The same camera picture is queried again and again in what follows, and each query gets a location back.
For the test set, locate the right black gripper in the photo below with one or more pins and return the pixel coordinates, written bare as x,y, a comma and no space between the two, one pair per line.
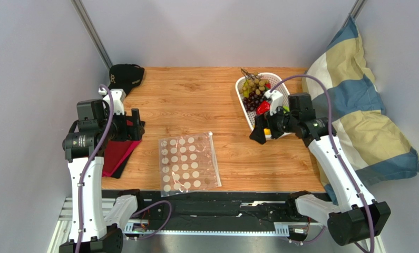
270,124

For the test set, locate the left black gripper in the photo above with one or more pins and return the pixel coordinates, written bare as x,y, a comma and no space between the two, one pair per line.
133,132

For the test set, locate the red bell pepper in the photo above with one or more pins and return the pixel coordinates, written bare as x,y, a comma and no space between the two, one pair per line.
263,107

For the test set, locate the tan longan bunch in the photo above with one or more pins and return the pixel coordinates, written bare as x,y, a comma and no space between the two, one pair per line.
257,81

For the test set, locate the clear polka-dot zip bag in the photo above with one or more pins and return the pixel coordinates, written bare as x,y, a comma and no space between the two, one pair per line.
188,164

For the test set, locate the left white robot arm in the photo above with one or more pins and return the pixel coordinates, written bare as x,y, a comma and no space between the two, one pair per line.
98,123

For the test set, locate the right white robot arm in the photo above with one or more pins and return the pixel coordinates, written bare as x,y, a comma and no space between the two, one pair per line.
356,215

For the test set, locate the dark purple grape bunch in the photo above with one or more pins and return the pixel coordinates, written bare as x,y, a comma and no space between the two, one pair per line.
251,103

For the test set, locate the red folded cloth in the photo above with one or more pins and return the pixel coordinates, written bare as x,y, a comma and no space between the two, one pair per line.
116,157

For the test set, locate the yellow-green starfruit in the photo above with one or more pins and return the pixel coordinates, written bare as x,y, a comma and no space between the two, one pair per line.
245,89

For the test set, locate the black baseball cap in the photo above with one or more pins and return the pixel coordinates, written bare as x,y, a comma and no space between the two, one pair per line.
125,77

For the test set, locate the white perforated plastic basket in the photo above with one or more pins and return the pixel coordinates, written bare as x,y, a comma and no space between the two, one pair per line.
277,84

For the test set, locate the blue yellow checkered pillow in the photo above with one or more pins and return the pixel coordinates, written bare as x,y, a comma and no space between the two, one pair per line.
339,82

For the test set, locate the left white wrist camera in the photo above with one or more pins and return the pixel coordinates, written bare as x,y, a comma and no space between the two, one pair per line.
118,96

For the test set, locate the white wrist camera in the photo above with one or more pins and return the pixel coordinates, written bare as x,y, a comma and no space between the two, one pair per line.
275,100
118,96

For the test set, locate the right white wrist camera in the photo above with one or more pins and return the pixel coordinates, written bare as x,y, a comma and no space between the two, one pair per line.
275,100

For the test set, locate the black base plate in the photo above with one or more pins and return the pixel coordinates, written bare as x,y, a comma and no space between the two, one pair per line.
212,203

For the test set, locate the aluminium frame rail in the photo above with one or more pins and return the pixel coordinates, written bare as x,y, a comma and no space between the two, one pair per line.
243,223

